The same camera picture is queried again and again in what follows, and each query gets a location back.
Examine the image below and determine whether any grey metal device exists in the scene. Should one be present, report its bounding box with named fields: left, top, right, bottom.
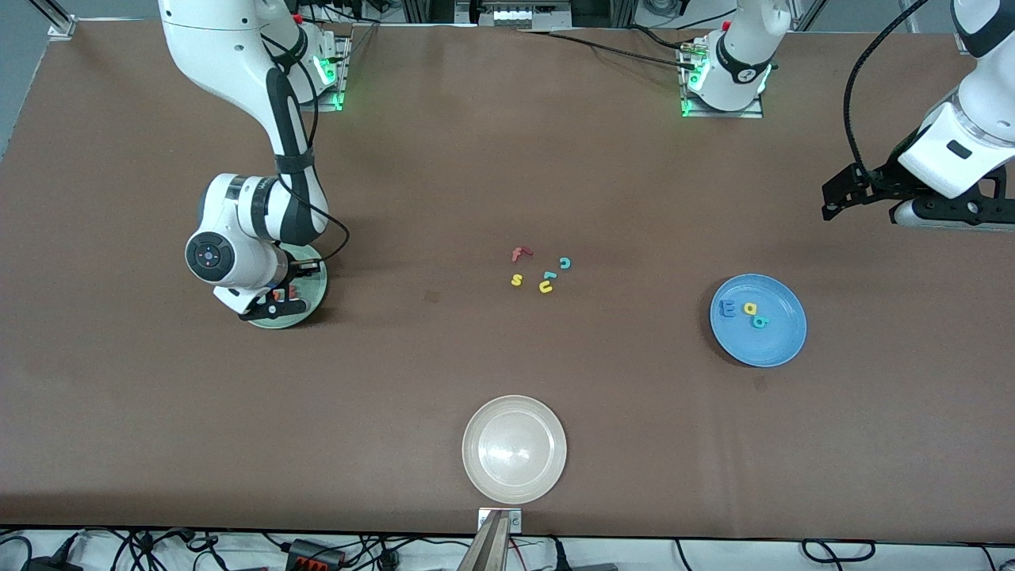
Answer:
left=456, top=0, right=572, bottom=29

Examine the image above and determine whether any black looped floor cable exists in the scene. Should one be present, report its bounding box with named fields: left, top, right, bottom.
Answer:
left=801, top=539, right=877, bottom=565

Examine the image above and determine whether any green plate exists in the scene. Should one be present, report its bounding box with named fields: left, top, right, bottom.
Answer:
left=250, top=244, right=328, bottom=330

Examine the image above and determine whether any black tangled floor cable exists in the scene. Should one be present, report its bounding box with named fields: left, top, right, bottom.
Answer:
left=103, top=528, right=227, bottom=571

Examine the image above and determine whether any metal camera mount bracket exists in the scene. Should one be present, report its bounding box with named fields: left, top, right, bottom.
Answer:
left=477, top=508, right=523, bottom=534

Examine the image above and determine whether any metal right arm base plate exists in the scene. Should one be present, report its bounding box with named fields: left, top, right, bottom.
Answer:
left=297, top=32, right=350, bottom=112

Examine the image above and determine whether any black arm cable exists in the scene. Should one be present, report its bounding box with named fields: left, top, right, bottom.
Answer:
left=842, top=0, right=930, bottom=172
left=262, top=32, right=350, bottom=267

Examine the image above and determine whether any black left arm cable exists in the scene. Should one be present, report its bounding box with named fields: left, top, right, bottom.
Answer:
left=842, top=0, right=930, bottom=172

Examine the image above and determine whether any black orange power strip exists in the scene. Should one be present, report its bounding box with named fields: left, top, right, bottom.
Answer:
left=285, top=539, right=347, bottom=569

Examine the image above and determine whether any beige plate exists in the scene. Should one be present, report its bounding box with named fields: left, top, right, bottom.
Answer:
left=462, top=395, right=569, bottom=505

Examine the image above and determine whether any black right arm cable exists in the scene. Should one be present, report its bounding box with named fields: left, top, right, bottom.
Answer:
left=262, top=32, right=350, bottom=267

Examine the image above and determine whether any grey camera mount bar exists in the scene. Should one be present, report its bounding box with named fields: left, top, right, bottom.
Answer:
left=458, top=512, right=510, bottom=571

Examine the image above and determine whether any blue plate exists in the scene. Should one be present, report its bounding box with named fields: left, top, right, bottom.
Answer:
left=709, top=274, right=808, bottom=368

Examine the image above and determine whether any black cable on table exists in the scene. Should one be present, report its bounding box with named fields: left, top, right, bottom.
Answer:
left=515, top=28, right=700, bottom=71

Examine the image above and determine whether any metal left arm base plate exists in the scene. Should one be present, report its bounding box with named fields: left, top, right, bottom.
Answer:
left=680, top=40, right=766, bottom=120

